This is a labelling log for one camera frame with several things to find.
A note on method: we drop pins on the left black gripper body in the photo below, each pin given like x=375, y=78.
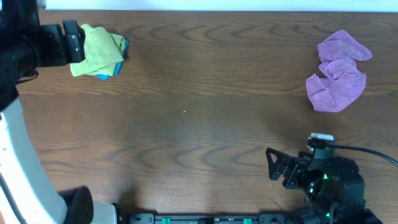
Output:
x=53, y=50

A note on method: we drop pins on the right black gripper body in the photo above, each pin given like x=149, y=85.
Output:
x=297, y=165

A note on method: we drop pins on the green cloth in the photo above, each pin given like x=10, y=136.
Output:
x=119, y=42
x=101, y=54

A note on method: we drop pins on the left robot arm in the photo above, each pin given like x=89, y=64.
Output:
x=27, y=195

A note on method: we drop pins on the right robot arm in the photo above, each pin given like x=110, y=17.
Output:
x=333, y=186

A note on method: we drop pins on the folded green cloth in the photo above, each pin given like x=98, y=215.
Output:
x=119, y=42

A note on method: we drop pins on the folded blue cloth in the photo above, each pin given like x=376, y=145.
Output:
x=118, y=66

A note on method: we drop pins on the crumpled purple cloth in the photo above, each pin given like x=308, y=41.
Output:
x=343, y=82

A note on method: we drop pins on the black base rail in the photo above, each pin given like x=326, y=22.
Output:
x=150, y=218

